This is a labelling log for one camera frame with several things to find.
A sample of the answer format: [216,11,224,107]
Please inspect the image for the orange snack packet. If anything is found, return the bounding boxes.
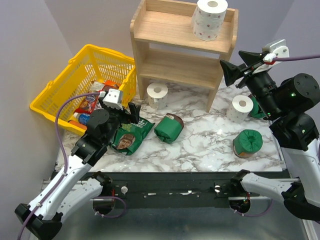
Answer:
[104,80,121,89]

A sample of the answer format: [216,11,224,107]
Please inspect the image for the green chip bag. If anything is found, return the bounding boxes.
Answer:
[110,117,155,156]

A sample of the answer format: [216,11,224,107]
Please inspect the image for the green wrapped roll far right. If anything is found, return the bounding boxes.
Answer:
[248,94,266,119]

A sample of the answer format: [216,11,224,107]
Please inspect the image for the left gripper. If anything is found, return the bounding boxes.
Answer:
[99,97,141,145]

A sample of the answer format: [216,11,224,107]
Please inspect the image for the yellow plastic shopping basket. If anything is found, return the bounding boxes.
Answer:
[30,44,137,122]

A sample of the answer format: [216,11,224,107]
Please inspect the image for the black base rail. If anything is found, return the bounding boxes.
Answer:
[102,172,247,209]

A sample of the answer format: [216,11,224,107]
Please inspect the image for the blue label bottle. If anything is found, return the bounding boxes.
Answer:
[73,112,91,126]

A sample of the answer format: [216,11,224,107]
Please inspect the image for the green roll brown end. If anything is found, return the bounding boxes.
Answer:
[154,113,184,144]

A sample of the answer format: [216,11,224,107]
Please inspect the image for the green wrapped roll upright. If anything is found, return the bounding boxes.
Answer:
[232,129,263,158]

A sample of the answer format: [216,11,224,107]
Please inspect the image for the floral paper towel roll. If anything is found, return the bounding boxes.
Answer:
[226,95,254,124]
[146,82,168,110]
[191,0,228,42]

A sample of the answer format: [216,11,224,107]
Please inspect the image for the red candy bag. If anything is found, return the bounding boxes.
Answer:
[75,85,104,114]

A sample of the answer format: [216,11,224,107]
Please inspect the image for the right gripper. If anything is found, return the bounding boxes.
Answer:
[219,49,283,119]

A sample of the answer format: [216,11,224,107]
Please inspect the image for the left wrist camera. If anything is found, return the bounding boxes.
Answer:
[98,88,123,110]

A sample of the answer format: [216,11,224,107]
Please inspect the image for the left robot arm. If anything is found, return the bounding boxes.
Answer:
[14,102,141,240]

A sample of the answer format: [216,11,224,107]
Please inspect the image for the wooden two-tier shelf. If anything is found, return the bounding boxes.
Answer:
[130,0,239,112]

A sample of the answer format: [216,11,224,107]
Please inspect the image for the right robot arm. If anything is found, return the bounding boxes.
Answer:
[220,51,320,222]

